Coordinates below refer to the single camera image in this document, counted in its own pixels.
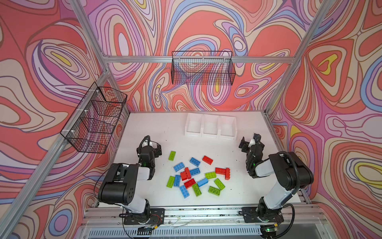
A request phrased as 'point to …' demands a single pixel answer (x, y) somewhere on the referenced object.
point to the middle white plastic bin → (210, 126)
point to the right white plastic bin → (227, 128)
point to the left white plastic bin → (194, 124)
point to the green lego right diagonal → (219, 184)
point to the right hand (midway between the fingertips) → (251, 141)
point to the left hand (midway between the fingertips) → (152, 143)
